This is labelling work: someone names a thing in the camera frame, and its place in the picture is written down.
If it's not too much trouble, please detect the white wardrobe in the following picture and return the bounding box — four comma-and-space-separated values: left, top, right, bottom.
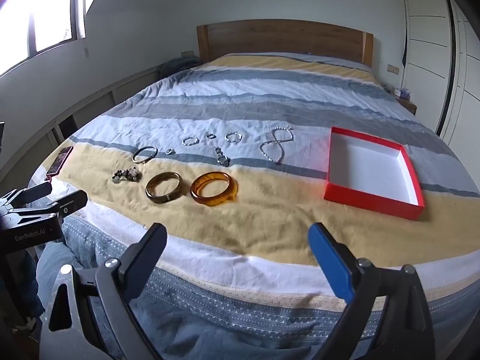
402, 0, 479, 175

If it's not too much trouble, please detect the tissue box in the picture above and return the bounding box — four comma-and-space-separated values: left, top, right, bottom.
394, 88, 411, 100

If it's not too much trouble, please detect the wall socket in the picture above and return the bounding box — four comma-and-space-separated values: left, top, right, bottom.
387, 64, 400, 75

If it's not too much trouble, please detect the amber orange bangle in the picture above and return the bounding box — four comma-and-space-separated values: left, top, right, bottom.
190, 172, 238, 206

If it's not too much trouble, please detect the red jewelry box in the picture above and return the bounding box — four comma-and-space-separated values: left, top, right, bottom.
324, 127, 425, 220

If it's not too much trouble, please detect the window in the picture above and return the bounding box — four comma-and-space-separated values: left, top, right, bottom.
1, 0, 94, 75

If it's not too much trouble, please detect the striped bed duvet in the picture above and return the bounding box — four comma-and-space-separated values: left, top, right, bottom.
37, 53, 479, 359

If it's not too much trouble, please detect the silver cuff bangle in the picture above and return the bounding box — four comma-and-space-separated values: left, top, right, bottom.
132, 145, 159, 164

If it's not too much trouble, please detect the low white wall shelf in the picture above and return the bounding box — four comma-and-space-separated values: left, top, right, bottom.
1, 66, 160, 190

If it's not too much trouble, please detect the silver chain cluster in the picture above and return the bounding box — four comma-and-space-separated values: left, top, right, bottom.
215, 147, 230, 167

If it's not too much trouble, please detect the wooden headboard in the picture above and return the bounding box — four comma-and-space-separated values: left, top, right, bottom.
197, 19, 374, 68

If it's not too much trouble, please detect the dark stone bead bracelet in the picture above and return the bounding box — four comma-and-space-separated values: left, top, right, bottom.
110, 166, 143, 185

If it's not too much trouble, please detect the wooden nightstand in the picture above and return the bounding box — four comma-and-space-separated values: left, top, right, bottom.
394, 96, 417, 115

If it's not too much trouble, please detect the smartphone with red case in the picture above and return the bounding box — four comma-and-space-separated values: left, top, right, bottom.
46, 146, 73, 180

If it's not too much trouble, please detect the long silver bead necklace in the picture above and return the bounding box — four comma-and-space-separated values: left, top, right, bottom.
259, 125, 296, 165

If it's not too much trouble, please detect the dark blanket on shelf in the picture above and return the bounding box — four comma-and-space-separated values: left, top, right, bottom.
157, 55, 202, 80

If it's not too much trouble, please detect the dark olive bangle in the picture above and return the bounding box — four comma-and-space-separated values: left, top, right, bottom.
145, 172, 183, 204

